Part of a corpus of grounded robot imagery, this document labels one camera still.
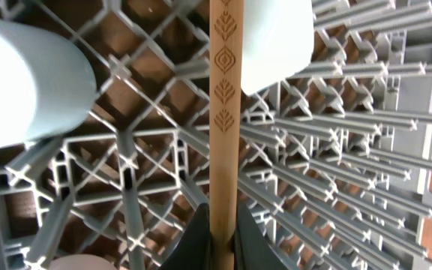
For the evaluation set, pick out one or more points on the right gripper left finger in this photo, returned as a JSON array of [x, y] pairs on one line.
[[193, 251]]

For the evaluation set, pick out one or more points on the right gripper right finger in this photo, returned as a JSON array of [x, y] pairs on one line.
[[252, 251]]

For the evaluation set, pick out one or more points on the light blue rice bowl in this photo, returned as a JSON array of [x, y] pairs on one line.
[[278, 41]]

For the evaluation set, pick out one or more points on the wooden chopstick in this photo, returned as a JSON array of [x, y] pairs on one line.
[[226, 38]]

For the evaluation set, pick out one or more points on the light blue cup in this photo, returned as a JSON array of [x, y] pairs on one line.
[[47, 85]]

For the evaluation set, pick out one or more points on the white pink cup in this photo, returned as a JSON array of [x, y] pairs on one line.
[[81, 262]]

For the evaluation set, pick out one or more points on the grey dishwasher rack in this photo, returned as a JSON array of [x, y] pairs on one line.
[[329, 158]]

